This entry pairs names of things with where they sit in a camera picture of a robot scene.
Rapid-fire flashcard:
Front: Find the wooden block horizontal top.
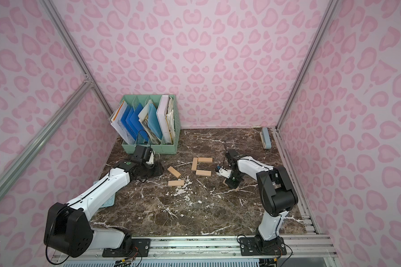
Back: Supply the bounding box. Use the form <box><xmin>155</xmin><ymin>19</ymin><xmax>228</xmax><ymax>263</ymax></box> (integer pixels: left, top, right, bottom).
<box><xmin>198</xmin><ymin>157</ymin><xmax>213</xmax><ymax>163</ymax></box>

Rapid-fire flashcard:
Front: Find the wooden block vertical top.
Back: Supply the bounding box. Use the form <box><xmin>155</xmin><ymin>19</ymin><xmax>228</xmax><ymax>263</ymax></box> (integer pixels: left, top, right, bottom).
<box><xmin>191</xmin><ymin>158</ymin><xmax>198</xmax><ymax>172</ymax></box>

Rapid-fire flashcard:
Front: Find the wooden block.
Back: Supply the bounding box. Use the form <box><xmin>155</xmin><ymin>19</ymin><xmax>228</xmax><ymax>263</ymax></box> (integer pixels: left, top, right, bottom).
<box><xmin>196</xmin><ymin>170</ymin><xmax>212</xmax><ymax>177</ymax></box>
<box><xmin>168</xmin><ymin>180</ymin><xmax>185</xmax><ymax>187</ymax></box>
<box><xmin>223</xmin><ymin>179</ymin><xmax>239</xmax><ymax>190</ymax></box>

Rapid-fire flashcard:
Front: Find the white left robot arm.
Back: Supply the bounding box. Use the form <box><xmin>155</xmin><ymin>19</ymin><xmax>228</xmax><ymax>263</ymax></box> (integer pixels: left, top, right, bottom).
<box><xmin>43</xmin><ymin>145</ymin><xmax>164</xmax><ymax>258</ymax></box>

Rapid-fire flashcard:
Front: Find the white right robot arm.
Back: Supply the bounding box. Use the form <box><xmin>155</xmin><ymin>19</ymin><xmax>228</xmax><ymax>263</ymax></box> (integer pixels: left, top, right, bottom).
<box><xmin>216</xmin><ymin>149</ymin><xmax>299</xmax><ymax>254</ymax></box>

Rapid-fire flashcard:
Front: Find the wooden block diagonal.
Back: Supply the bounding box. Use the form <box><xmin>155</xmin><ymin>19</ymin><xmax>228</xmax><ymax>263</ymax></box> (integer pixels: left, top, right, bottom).
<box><xmin>167</xmin><ymin>166</ymin><xmax>181</xmax><ymax>179</ymax></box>

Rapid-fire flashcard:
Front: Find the grey blue board eraser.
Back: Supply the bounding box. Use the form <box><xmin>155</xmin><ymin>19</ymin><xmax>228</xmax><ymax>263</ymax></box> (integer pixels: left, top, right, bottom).
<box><xmin>260</xmin><ymin>127</ymin><xmax>272</xmax><ymax>150</ymax></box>

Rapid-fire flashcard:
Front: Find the green file organizer box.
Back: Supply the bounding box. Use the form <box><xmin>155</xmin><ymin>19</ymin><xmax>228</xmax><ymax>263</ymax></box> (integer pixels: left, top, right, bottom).
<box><xmin>108</xmin><ymin>94</ymin><xmax>182</xmax><ymax>155</ymax></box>

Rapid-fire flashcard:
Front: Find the teal folder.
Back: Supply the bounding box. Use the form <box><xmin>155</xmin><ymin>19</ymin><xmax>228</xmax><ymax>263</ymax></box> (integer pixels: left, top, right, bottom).
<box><xmin>148</xmin><ymin>103</ymin><xmax>163</xmax><ymax>143</ymax></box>

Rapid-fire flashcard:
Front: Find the blue folder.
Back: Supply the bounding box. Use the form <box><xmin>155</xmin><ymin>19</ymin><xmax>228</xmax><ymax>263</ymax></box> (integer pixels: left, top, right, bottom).
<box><xmin>121</xmin><ymin>104</ymin><xmax>149</xmax><ymax>144</ymax></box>

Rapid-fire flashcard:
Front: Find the white papers left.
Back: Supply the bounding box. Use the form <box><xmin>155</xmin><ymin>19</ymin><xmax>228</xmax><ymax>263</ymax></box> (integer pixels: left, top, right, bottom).
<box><xmin>109</xmin><ymin>101</ymin><xmax>135</xmax><ymax>145</ymax></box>

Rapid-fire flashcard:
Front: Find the white binder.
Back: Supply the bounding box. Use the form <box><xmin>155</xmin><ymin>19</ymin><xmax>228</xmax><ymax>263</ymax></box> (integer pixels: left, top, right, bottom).
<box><xmin>157</xmin><ymin>95</ymin><xmax>172</xmax><ymax>144</ymax></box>

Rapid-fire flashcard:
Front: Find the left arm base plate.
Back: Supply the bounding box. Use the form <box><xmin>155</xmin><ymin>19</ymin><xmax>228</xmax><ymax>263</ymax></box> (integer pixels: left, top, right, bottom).
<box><xmin>102</xmin><ymin>237</ymin><xmax>151</xmax><ymax>258</ymax></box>

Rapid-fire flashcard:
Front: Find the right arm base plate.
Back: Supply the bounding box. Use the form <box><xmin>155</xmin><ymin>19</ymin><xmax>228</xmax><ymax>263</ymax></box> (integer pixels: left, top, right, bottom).
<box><xmin>237</xmin><ymin>235</ymin><xmax>287</xmax><ymax>258</ymax></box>

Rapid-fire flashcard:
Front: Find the aluminium diagonal frame bar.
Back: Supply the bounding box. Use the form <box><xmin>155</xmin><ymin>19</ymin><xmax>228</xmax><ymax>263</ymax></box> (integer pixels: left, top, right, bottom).
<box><xmin>0</xmin><ymin>77</ymin><xmax>94</xmax><ymax>214</ymax></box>

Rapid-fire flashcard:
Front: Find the aluminium front rail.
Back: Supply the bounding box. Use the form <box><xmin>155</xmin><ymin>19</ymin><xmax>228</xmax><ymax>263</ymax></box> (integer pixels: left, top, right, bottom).
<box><xmin>64</xmin><ymin>234</ymin><xmax>341</xmax><ymax>267</ymax></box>

